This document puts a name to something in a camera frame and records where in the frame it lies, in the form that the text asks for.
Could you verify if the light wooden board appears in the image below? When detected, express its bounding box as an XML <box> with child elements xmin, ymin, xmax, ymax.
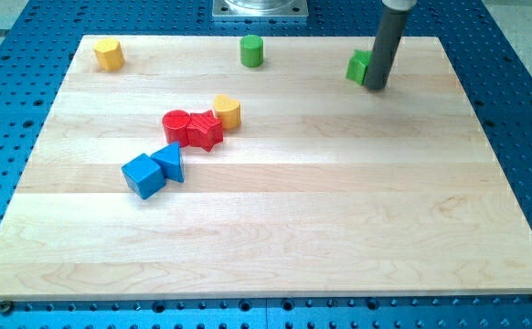
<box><xmin>0</xmin><ymin>35</ymin><xmax>532</xmax><ymax>300</ymax></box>

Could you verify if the yellow heart block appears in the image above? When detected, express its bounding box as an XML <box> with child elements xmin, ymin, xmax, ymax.
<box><xmin>213</xmin><ymin>94</ymin><xmax>241</xmax><ymax>130</ymax></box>

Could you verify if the red star block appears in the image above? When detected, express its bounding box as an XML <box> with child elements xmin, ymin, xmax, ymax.
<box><xmin>186</xmin><ymin>111</ymin><xmax>223</xmax><ymax>152</ymax></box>

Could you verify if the blue triangle block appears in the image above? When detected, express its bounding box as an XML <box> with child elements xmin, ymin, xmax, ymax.
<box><xmin>151</xmin><ymin>142</ymin><xmax>185</xmax><ymax>183</ymax></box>

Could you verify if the red cylinder block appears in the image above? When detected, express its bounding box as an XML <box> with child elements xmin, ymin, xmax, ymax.
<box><xmin>162</xmin><ymin>110</ymin><xmax>191</xmax><ymax>147</ymax></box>

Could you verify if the green cylinder block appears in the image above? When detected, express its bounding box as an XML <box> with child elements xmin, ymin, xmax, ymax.
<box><xmin>239</xmin><ymin>35</ymin><xmax>264</xmax><ymax>68</ymax></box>

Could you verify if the blue cube block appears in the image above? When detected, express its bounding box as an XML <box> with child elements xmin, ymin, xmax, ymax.
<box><xmin>122</xmin><ymin>154</ymin><xmax>166</xmax><ymax>199</ymax></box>

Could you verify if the green star block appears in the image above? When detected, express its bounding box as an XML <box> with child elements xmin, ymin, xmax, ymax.
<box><xmin>346</xmin><ymin>49</ymin><xmax>372</xmax><ymax>85</ymax></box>

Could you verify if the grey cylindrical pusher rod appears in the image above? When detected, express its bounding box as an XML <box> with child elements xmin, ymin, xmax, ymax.
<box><xmin>364</xmin><ymin>6</ymin><xmax>410</xmax><ymax>90</ymax></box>

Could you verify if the yellow hexagon block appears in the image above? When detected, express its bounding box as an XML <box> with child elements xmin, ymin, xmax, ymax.
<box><xmin>93</xmin><ymin>37</ymin><xmax>124</xmax><ymax>71</ymax></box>

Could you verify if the left board stop screw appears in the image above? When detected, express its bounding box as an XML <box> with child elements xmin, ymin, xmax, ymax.
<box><xmin>0</xmin><ymin>301</ymin><xmax>15</xmax><ymax>315</ymax></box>

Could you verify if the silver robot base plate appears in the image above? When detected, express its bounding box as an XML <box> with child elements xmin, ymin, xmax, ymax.
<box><xmin>212</xmin><ymin>0</ymin><xmax>309</xmax><ymax>18</ymax></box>

